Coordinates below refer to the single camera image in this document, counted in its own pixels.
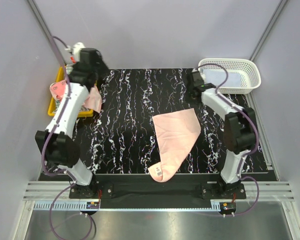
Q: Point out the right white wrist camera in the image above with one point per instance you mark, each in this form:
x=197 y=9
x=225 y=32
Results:
x=203 y=76

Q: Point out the light blue towel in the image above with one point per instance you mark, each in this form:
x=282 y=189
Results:
x=217 y=77

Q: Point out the pink bunny towel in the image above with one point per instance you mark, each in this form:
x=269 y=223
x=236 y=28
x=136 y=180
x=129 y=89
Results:
x=93 y=101

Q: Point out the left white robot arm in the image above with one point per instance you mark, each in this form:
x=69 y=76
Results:
x=56 y=143

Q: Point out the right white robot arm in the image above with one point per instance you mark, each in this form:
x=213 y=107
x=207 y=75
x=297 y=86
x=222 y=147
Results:
x=240 y=131

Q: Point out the slotted white cable duct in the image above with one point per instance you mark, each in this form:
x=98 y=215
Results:
x=60 y=206

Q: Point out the left small circuit board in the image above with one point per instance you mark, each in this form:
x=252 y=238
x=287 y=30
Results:
x=93 y=205

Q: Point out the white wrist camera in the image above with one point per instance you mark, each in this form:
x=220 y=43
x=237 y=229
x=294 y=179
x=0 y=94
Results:
x=203 y=76
x=74 y=51

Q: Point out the small circuit board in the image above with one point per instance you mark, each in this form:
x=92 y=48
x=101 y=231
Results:
x=93 y=205
x=227 y=206

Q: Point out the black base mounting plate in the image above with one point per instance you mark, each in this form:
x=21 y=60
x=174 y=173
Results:
x=140 y=192

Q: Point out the white perforated basket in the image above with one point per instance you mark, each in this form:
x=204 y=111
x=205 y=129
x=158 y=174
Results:
x=250 y=75

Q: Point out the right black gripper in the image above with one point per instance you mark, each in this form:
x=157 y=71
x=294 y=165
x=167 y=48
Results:
x=195 y=101

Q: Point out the plain pink towel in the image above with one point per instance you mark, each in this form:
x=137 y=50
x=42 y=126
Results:
x=176 y=134

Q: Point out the right small circuit board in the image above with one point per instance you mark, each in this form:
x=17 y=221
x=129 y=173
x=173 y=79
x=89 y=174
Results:
x=227 y=206

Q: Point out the yellow plastic bin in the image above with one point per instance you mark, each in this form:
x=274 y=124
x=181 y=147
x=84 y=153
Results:
x=53 y=107

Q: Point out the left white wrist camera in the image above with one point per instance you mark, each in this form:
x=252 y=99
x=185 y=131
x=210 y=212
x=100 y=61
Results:
x=74 y=51

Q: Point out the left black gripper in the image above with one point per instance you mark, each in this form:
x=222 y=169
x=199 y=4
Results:
x=101 y=68

